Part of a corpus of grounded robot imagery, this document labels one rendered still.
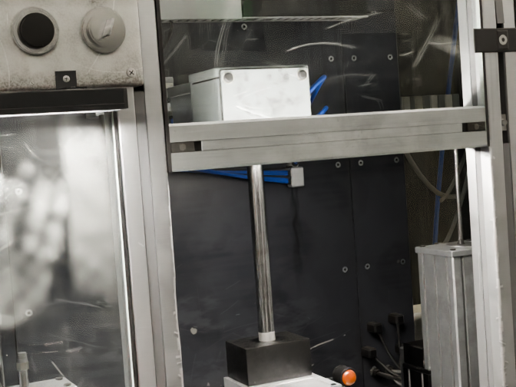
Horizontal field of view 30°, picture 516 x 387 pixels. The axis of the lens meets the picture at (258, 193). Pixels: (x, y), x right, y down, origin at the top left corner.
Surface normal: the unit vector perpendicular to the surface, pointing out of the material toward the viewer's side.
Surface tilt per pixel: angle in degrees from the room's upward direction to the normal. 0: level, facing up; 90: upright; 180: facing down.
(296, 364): 90
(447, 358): 90
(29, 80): 90
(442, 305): 90
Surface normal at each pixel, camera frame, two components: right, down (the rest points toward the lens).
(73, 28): 0.42, 0.02
